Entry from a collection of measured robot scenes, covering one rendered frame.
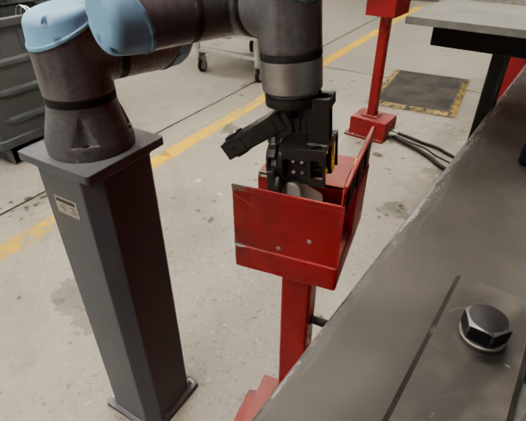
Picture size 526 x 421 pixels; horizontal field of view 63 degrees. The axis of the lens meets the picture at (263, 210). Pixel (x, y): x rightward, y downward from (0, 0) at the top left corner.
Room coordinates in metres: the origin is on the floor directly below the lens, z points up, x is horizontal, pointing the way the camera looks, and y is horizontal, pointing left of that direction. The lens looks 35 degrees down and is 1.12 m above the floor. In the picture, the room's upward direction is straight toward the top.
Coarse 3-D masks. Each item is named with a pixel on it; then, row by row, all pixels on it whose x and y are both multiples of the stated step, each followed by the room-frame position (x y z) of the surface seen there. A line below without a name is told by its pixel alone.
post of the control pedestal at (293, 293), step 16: (288, 288) 0.55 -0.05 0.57; (304, 288) 0.54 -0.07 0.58; (288, 304) 0.55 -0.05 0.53; (304, 304) 0.54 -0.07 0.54; (288, 320) 0.55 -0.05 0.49; (304, 320) 0.54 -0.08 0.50; (288, 336) 0.55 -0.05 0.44; (304, 336) 0.54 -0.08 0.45; (288, 352) 0.55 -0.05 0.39; (288, 368) 0.55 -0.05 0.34
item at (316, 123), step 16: (320, 96) 0.53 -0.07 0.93; (288, 112) 0.52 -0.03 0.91; (304, 112) 0.51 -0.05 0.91; (320, 112) 0.50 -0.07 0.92; (288, 128) 0.51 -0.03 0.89; (304, 128) 0.51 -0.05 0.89; (320, 128) 0.50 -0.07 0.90; (272, 144) 0.51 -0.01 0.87; (288, 144) 0.51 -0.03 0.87; (304, 144) 0.51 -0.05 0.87; (320, 144) 0.50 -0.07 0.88; (336, 144) 0.54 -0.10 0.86; (288, 160) 0.51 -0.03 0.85; (304, 160) 0.49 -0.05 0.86; (320, 160) 0.48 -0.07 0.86; (336, 160) 0.54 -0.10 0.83; (288, 176) 0.51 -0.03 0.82; (304, 176) 0.50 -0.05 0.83; (320, 176) 0.49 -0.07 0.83
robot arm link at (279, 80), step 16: (272, 64) 0.50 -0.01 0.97; (288, 64) 0.49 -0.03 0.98; (304, 64) 0.50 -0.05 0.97; (320, 64) 0.51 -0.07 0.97; (272, 80) 0.50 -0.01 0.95; (288, 80) 0.49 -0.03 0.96; (304, 80) 0.50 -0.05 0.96; (320, 80) 0.51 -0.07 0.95; (272, 96) 0.51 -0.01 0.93; (288, 96) 0.49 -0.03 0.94; (304, 96) 0.50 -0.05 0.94
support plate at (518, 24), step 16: (448, 0) 0.77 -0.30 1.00; (464, 0) 0.77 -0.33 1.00; (416, 16) 0.64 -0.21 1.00; (432, 16) 0.64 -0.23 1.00; (448, 16) 0.64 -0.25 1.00; (464, 16) 0.64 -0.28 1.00; (480, 16) 0.64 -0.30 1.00; (496, 16) 0.64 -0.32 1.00; (512, 16) 0.64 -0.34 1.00; (480, 32) 0.58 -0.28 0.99; (496, 32) 0.57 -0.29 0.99; (512, 32) 0.56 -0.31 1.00
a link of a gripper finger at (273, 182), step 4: (272, 160) 0.51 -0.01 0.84; (272, 164) 0.51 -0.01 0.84; (272, 168) 0.50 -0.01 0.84; (268, 172) 0.50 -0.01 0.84; (272, 172) 0.49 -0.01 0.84; (268, 176) 0.50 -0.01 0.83; (272, 176) 0.49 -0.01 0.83; (276, 176) 0.50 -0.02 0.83; (268, 180) 0.50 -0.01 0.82; (272, 180) 0.49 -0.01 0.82; (276, 180) 0.49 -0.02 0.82; (280, 180) 0.50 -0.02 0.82; (284, 180) 0.51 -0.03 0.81; (268, 184) 0.49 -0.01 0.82; (272, 184) 0.49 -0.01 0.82; (276, 184) 0.49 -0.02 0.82; (280, 184) 0.50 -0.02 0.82; (268, 188) 0.49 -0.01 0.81; (272, 188) 0.49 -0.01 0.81; (276, 188) 0.49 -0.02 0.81; (280, 188) 0.50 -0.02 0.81; (280, 192) 0.50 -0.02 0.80
